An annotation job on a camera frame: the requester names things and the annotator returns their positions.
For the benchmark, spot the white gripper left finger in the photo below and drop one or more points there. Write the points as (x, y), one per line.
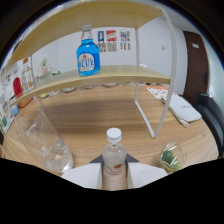
(85, 175)

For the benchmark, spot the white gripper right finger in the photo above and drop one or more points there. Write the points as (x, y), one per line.
(143, 174)

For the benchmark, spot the clear bottle white cap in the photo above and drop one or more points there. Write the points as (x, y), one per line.
(114, 156)

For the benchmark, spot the light blue cup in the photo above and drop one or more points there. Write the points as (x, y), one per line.
(14, 109)

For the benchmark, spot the clear drinking glass with ice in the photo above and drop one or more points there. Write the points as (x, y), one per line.
(45, 143)

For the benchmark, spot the orange printed paper sheet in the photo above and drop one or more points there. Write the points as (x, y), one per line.
(157, 91)

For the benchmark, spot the white bowl blue rim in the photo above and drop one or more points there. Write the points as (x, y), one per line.
(69, 89)

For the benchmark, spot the plain white bowl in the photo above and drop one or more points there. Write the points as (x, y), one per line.
(89, 87)

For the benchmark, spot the black chair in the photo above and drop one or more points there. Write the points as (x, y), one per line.
(213, 116)

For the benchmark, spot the white patterned bowl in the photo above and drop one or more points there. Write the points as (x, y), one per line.
(110, 84)

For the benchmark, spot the orange box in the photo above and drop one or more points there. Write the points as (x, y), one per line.
(24, 102)

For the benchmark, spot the clear bottle orange cap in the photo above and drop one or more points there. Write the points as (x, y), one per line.
(27, 78)

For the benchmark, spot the small potted plant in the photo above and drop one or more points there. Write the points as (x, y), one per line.
(44, 64)

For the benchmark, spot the brown door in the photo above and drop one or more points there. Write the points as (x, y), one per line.
(196, 66)

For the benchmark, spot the blue liquor bottle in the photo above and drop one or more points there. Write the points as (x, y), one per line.
(88, 55)

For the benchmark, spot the two-tier wooden shelf white frame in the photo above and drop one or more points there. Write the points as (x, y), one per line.
(106, 75)

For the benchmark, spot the multicolour wall poster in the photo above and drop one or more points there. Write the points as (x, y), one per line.
(125, 36)

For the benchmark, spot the blue yellow wall poster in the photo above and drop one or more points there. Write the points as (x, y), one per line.
(101, 36)

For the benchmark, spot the red white wall poster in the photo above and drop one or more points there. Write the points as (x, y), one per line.
(111, 35)

